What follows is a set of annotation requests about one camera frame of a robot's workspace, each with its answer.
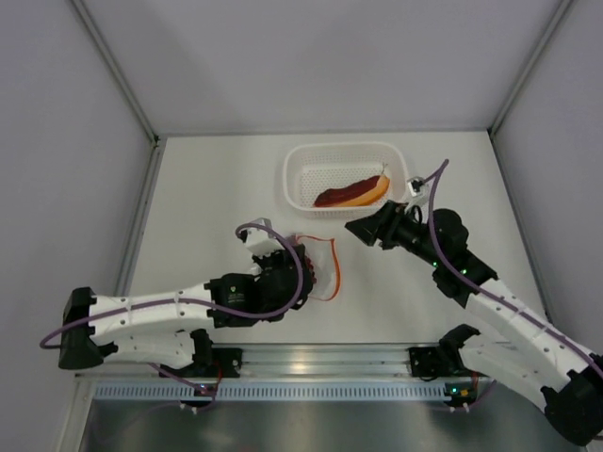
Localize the fake orange food piece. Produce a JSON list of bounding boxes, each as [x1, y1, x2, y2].
[[312, 165, 391, 208]]

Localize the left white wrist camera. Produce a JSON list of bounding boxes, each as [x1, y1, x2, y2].
[[236, 218, 282, 257]]

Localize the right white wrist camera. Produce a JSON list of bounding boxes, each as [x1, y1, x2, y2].
[[407, 177, 430, 199]]

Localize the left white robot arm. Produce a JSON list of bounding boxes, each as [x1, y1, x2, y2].
[[58, 245, 316, 377]]

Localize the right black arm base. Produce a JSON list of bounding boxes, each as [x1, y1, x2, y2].
[[408, 347, 454, 379]]

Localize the fake purple grapes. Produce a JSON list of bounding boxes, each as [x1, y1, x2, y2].
[[302, 253, 317, 285]]

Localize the clear zip top bag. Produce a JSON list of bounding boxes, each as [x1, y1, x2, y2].
[[294, 234, 342, 302]]

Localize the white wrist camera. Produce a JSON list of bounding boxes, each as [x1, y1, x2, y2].
[[407, 177, 430, 199], [236, 218, 282, 257]]

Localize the grey slotted cable duct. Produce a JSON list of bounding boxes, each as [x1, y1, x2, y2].
[[94, 380, 476, 402]]

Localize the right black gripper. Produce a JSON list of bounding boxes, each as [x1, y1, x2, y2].
[[346, 202, 444, 268]]

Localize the aluminium mounting rail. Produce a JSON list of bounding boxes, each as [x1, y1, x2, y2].
[[74, 342, 472, 378]]

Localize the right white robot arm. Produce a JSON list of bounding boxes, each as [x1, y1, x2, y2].
[[345, 202, 602, 446]]

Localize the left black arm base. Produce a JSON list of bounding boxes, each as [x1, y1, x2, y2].
[[187, 347, 243, 379]]

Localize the white perforated plastic basket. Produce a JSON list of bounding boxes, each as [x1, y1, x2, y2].
[[283, 141, 410, 219]]

